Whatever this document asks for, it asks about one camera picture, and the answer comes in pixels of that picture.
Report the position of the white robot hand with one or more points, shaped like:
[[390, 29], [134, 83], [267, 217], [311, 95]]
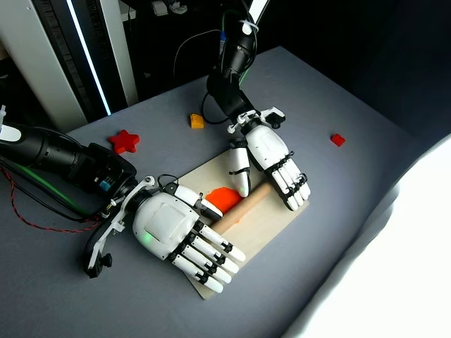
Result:
[[267, 148], [162, 222]]

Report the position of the wooden rolling pin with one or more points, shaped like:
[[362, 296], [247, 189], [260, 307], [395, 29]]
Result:
[[243, 207]]

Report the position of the orange dough disc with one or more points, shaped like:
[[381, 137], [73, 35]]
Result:
[[223, 199]]

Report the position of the small red toy brick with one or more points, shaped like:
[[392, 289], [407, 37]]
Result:
[[337, 140]]

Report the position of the yellow toy brick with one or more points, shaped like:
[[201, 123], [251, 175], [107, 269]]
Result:
[[197, 120]]

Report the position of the light wooden board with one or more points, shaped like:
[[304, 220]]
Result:
[[267, 225]]

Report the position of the red star block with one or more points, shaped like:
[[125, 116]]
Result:
[[123, 141]]

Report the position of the grey table cloth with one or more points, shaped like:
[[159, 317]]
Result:
[[105, 310]]

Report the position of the crumpled white object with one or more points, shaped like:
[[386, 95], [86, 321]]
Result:
[[178, 7]]

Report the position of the small white box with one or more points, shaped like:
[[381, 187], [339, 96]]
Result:
[[159, 7]]

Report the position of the white backdrop cloth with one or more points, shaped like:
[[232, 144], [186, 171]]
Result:
[[405, 264]]

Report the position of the white column with light strip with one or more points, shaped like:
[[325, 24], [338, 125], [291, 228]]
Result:
[[38, 63]]

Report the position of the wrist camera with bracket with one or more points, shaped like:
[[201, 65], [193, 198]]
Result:
[[276, 119], [92, 253]]

